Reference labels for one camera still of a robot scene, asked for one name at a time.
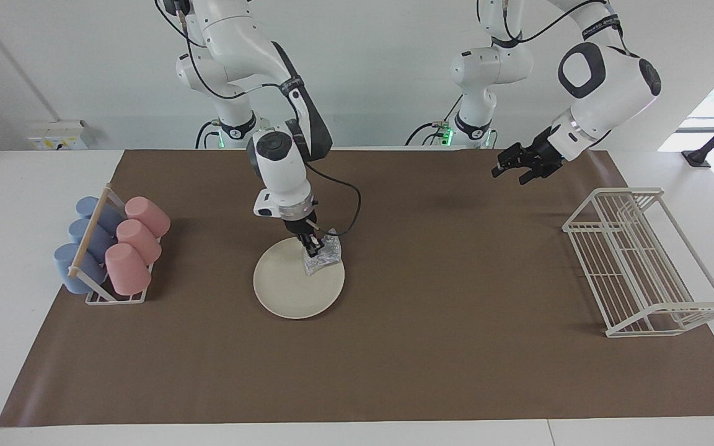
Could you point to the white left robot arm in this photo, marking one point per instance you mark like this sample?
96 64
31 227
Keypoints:
611 87

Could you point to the white cup holder rack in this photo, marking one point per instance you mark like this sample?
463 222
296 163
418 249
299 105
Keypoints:
89 238

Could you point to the white wall outlet box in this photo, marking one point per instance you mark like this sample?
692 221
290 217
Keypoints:
56 135

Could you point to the cream round plate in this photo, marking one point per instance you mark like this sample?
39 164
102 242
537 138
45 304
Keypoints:
289 285

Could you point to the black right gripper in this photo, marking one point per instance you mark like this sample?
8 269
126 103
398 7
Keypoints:
304 226

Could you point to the blue plastic cup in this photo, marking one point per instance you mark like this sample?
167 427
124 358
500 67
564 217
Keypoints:
66 266
109 215
100 240

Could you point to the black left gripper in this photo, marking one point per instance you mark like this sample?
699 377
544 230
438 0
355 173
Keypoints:
540 155

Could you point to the pink plastic cup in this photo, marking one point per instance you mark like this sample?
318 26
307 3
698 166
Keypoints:
140 240
127 269
148 215

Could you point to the brown table mat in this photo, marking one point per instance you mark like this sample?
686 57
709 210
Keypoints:
431 359

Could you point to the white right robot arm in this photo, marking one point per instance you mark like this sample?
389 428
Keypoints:
282 167

